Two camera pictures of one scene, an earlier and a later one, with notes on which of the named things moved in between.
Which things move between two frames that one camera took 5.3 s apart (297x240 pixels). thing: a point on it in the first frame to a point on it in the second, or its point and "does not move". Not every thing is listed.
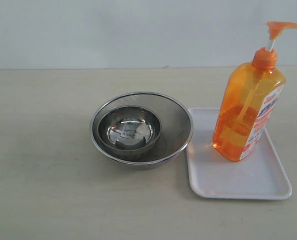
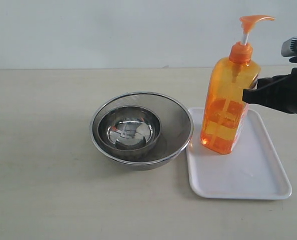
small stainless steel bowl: (129, 128) does not move
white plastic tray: (260, 175) does not move
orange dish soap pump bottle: (250, 93) to (225, 110)
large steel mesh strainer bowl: (141, 130) does not move
